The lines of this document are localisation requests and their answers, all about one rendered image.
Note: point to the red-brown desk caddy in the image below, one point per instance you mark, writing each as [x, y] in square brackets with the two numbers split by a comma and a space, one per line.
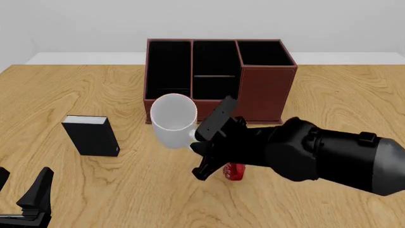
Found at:
[265, 92]

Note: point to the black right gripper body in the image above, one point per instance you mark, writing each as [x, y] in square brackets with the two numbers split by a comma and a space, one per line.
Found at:
[218, 156]

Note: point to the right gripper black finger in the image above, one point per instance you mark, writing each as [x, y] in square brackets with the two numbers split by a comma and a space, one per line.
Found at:
[200, 147]

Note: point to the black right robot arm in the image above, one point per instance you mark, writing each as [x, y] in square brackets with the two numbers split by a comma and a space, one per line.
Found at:
[341, 161]

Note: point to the black book with white pages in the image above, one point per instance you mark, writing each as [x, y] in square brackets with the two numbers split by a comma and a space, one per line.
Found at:
[91, 137]

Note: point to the white mug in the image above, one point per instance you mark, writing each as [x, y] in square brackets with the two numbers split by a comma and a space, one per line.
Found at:
[172, 133]

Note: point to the red drink can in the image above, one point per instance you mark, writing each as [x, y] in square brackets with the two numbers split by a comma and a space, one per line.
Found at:
[235, 172]

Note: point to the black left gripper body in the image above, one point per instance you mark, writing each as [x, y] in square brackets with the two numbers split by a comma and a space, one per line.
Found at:
[25, 221]

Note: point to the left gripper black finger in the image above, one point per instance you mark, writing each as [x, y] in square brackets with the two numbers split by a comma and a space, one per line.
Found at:
[3, 177]
[39, 192]

